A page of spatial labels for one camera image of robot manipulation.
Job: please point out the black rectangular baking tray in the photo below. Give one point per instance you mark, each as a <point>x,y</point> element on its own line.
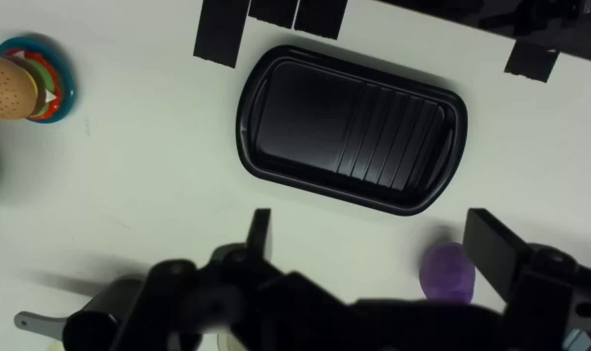
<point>353,129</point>

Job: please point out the black tape strip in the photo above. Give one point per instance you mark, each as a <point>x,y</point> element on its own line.
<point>530,61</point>
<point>273,12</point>
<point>218,32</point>
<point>320,18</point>

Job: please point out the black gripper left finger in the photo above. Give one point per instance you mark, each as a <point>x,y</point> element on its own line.
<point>257,235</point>

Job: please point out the cream flat plate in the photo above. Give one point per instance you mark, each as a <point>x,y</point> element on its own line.
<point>8,89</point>

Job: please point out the purple toy object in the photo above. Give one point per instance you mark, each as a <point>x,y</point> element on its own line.
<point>447,274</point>

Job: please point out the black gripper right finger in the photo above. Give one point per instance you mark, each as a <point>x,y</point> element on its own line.
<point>495,254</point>

